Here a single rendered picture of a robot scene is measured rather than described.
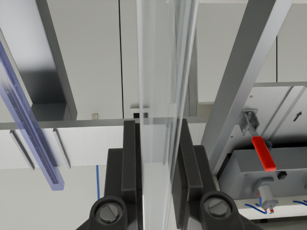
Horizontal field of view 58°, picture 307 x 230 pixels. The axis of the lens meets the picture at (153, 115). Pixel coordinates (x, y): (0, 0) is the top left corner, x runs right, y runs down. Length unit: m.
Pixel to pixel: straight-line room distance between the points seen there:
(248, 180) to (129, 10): 1.78
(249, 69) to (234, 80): 0.05
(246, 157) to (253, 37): 0.25
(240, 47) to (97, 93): 1.74
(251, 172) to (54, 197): 1.87
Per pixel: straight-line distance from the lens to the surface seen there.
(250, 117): 0.49
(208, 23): 2.23
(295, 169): 0.58
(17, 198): 2.34
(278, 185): 0.63
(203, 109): 0.78
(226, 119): 0.46
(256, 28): 0.37
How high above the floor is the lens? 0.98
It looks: 4 degrees up
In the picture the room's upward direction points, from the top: 178 degrees clockwise
